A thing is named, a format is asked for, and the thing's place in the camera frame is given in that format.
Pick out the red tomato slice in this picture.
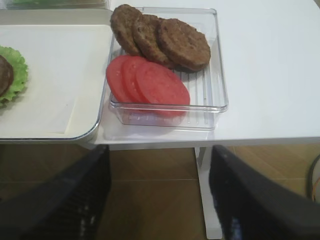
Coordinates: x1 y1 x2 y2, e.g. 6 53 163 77
121 56 147 103
106 55 133 103
135 62 190 105

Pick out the green lettuce on tray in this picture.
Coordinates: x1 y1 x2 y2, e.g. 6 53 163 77
0 46 29 107

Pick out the black cable on floor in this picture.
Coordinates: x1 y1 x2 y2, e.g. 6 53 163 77
306 152 320 201

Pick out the clear patty tomato container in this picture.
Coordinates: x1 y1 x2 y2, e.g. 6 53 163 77
105 4 229 130

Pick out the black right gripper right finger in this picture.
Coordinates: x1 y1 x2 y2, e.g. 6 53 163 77
208 145 320 240

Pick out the brown patty on tray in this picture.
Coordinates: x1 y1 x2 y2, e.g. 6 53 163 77
0 55 14 97

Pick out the white table leg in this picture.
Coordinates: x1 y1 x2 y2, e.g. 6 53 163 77
194 147 223 240

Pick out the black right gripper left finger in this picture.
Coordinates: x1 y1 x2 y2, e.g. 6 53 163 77
0 145 112 240

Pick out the white serving tray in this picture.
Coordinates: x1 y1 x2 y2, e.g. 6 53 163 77
0 8 113 143

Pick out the brown meat patty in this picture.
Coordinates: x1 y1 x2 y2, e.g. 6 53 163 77
110 4 143 57
132 14 176 69
157 18 211 72

